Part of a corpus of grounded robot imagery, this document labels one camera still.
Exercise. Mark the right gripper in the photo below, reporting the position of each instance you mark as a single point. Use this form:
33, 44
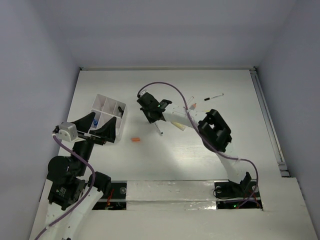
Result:
150, 118

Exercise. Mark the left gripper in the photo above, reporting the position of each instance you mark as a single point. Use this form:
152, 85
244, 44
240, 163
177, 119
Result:
107, 131

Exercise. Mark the blue clear glue bottle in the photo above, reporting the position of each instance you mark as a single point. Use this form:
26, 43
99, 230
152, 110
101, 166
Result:
95, 123

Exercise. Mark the blue capped white marker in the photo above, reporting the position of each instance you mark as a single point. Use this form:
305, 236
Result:
160, 132

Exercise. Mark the black scissors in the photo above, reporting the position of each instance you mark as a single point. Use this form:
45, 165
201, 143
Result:
120, 111

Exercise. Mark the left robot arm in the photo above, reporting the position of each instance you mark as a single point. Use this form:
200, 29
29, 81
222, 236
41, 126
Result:
75, 186

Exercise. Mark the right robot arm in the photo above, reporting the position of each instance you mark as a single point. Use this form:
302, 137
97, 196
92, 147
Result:
215, 135

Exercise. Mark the white divided organizer tray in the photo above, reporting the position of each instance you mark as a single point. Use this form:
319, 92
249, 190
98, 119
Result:
105, 108

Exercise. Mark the yellow glue tube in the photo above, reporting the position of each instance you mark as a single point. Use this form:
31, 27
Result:
179, 126

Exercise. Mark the orange eraser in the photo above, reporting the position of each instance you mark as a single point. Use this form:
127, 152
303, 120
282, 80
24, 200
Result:
135, 139

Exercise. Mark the grey pencil shaped case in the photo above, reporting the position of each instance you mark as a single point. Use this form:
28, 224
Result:
192, 107

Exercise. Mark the black capped white pen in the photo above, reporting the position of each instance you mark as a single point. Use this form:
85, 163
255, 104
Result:
213, 97

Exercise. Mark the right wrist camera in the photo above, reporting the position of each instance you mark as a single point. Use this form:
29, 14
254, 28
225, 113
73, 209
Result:
141, 93

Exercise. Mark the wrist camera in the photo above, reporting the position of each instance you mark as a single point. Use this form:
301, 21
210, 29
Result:
141, 93
66, 131

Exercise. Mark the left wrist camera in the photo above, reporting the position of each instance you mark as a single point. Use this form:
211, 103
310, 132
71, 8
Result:
66, 131

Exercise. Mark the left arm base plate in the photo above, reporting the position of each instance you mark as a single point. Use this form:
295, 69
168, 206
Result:
116, 198

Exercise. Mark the aluminium rail right side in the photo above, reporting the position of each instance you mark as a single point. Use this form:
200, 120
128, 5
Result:
284, 171

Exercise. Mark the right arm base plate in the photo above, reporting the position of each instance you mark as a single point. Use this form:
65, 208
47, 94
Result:
231, 196

